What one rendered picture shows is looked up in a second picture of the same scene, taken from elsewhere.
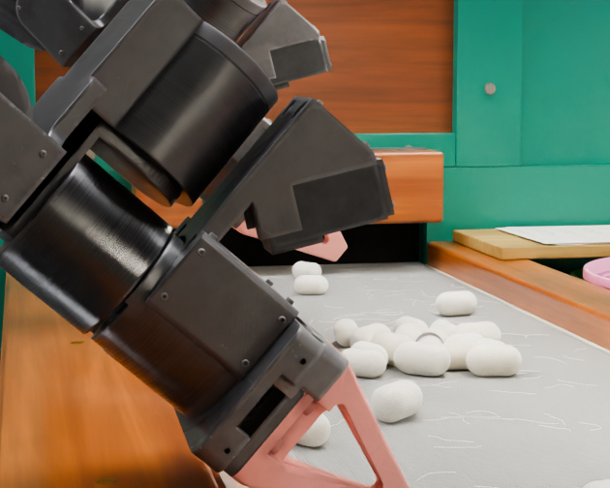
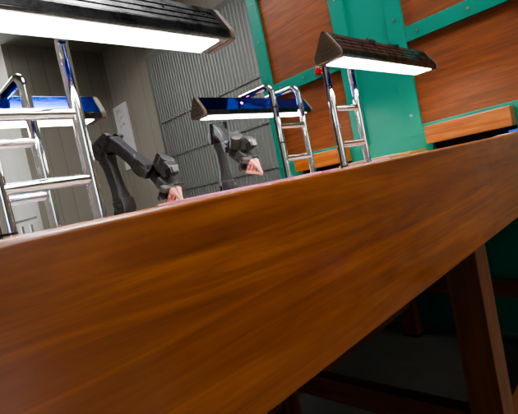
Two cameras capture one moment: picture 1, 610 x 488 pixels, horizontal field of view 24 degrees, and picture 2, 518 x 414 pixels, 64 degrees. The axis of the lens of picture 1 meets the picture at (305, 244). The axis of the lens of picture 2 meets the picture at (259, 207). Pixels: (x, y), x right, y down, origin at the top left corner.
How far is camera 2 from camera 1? 1.50 m
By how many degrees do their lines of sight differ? 57
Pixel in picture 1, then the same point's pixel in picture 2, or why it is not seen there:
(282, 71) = (246, 147)
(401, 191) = (335, 157)
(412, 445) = not seen: hidden behind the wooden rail
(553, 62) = (372, 120)
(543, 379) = not seen: hidden behind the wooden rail
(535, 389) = not seen: hidden behind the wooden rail
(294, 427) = (171, 196)
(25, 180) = (145, 174)
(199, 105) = (159, 163)
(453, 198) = (356, 155)
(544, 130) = (374, 135)
